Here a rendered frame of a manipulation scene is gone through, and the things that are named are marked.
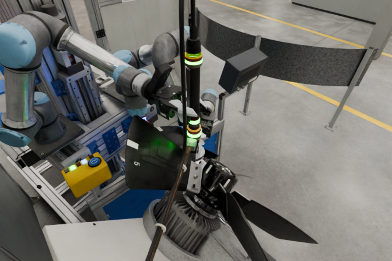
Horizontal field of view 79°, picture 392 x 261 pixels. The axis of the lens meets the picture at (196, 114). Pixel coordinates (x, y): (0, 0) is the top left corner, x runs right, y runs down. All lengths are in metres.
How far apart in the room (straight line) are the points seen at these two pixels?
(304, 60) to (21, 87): 2.22
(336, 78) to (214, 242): 2.20
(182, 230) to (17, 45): 0.72
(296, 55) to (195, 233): 2.03
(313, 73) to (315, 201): 1.19
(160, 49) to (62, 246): 0.76
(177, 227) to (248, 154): 1.81
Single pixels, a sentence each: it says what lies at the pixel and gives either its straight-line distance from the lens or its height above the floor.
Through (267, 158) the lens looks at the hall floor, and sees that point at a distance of 2.52.
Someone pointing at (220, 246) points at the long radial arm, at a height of 1.14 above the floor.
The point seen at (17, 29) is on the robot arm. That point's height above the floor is 1.63.
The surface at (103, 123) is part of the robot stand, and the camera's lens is 1.48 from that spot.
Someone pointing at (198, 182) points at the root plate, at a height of 1.23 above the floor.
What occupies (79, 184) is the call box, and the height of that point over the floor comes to 1.05.
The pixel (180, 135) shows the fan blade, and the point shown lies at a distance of 0.99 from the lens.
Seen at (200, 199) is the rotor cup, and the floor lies 1.20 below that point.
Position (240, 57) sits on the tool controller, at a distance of 1.41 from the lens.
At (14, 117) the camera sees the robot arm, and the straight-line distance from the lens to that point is 1.10.
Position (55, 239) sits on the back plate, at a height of 1.35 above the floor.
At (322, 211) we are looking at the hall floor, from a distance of 2.36.
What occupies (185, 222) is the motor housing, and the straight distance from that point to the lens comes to 0.78.
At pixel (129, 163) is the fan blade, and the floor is 1.43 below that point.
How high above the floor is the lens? 1.88
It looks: 41 degrees down
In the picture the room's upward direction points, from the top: straight up
